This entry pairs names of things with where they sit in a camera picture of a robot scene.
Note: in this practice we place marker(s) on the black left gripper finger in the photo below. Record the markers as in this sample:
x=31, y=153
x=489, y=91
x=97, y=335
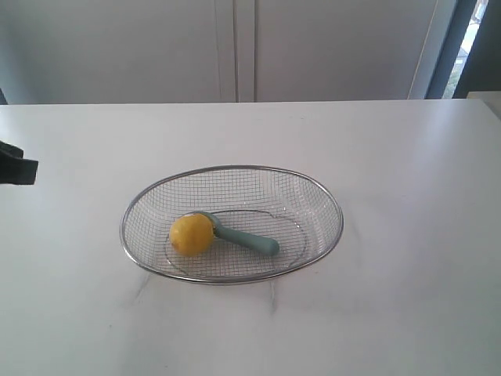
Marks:
x=17, y=171
x=8, y=150

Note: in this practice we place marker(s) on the yellow lemon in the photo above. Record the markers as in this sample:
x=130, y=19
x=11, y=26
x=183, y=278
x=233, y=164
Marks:
x=191, y=234

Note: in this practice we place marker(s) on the teal handled vegetable peeler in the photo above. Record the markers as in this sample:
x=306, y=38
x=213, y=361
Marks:
x=262, y=245

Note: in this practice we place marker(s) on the white cabinet corner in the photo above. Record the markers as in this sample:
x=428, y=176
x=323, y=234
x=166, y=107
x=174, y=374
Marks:
x=492, y=99

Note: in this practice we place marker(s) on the oval metal wire basket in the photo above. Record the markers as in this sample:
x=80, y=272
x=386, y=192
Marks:
x=292, y=208

